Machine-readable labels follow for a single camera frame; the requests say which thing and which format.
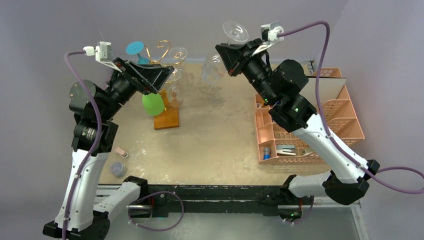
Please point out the grey board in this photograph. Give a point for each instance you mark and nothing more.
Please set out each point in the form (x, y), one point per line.
(329, 89)

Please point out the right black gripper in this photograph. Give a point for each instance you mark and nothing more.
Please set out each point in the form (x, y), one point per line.
(244, 57)

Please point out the gold wire wine glass rack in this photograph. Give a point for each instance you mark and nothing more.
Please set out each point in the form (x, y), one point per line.
(165, 59)

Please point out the small grey jar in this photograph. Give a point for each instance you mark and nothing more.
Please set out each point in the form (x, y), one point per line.
(118, 169)

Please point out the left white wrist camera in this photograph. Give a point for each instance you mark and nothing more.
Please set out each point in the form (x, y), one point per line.
(102, 53)

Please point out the black aluminium base frame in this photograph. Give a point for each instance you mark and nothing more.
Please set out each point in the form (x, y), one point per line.
(267, 200)

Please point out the blue plastic goblet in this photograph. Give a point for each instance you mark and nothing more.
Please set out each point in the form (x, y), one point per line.
(135, 48)

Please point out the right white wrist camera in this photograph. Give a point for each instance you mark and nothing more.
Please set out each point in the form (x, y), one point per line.
(270, 36)

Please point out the blue grey hose connector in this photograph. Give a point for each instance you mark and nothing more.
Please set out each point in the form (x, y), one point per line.
(266, 153)

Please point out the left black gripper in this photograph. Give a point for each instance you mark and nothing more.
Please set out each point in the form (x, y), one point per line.
(144, 77)

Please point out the wooden rack base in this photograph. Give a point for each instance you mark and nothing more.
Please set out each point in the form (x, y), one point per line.
(169, 118)

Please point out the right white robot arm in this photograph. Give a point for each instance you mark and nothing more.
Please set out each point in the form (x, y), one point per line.
(279, 88)

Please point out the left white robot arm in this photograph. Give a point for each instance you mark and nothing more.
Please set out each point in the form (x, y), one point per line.
(93, 107)

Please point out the pink eraser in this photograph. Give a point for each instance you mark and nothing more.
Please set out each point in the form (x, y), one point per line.
(121, 152)

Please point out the green plastic goblet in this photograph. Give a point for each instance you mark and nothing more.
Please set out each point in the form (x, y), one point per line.
(153, 104)

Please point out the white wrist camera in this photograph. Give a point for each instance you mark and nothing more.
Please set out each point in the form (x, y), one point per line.
(102, 53)
(270, 36)

